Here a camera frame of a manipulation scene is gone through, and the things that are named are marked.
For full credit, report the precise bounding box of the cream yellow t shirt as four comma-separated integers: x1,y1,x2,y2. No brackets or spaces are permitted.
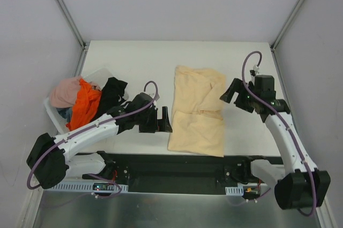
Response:
168,66,226,157

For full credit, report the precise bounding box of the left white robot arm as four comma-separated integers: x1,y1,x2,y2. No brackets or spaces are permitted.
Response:
26,93,173,189

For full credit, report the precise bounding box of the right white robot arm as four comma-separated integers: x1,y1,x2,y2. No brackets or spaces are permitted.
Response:
220,74,331,210

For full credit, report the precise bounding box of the black t shirt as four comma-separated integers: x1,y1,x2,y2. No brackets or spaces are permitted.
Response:
92,77,128,121

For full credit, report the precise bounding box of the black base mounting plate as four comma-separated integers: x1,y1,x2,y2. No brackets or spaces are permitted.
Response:
80,152,285,194

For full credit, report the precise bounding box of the orange t shirt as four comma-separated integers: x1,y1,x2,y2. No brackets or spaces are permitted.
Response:
66,78,102,131

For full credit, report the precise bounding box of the white plastic laundry basket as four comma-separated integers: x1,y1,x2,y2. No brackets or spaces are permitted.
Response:
44,67,114,134

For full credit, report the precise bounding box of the blue t shirt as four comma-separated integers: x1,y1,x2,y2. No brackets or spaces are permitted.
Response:
56,107,72,122

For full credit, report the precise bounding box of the pink t shirt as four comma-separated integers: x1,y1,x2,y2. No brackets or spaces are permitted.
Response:
49,76,81,108

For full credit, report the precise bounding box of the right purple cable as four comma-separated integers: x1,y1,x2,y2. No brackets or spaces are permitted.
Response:
225,50,318,217

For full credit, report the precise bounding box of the purple cable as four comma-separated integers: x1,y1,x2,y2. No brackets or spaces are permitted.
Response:
26,80,160,209
225,50,318,217

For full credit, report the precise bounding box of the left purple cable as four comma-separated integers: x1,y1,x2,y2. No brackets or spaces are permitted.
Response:
26,80,160,209

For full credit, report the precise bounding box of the right white cable duct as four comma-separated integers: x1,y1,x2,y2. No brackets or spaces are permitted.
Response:
225,186,244,196

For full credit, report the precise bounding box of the white cable duct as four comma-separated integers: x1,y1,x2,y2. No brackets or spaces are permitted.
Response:
225,186,244,196
48,181,120,193

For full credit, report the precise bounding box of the left white cable duct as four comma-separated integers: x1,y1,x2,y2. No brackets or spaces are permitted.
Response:
48,181,120,193

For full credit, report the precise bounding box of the right aluminium frame post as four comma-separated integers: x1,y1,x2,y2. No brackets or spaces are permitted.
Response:
270,0,306,52

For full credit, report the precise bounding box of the aluminium frame post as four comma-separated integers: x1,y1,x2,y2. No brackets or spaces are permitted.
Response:
270,0,306,52
55,0,86,49

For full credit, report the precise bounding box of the left aluminium frame post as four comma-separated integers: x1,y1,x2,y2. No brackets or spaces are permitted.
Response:
55,0,86,49

